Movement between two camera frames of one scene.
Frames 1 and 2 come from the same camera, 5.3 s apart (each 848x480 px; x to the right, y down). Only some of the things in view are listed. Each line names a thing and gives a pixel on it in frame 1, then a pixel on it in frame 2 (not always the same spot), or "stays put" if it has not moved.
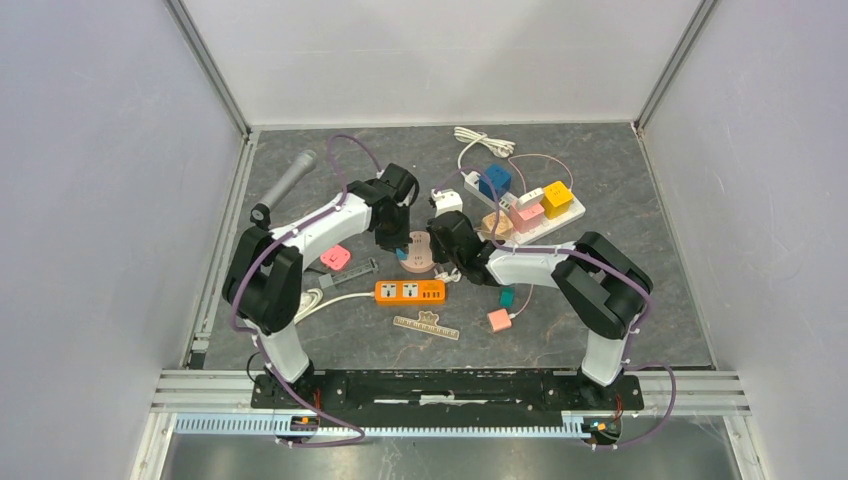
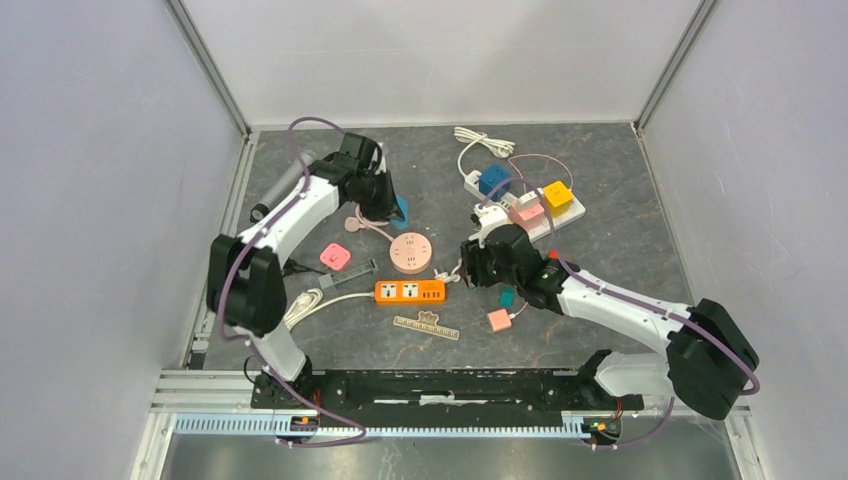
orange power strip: [410, 292] stays put
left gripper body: [396, 233] → [376, 196]
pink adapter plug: [336, 257] stays put
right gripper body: [439, 257] → [488, 270]
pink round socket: [420, 253] stays put
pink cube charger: [499, 320] stays put
